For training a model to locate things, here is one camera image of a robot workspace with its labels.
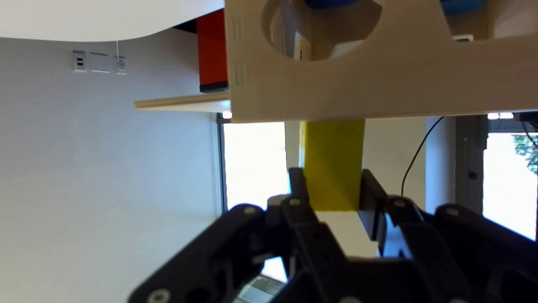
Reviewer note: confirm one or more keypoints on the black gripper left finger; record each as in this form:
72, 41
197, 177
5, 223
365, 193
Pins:
230, 253

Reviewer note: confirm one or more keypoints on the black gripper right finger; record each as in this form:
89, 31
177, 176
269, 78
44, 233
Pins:
451, 255

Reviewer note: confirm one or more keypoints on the yellow rectangular block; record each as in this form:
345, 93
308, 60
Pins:
333, 152

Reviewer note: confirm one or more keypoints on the wooden shape sorter box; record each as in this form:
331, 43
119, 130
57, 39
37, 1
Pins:
378, 60

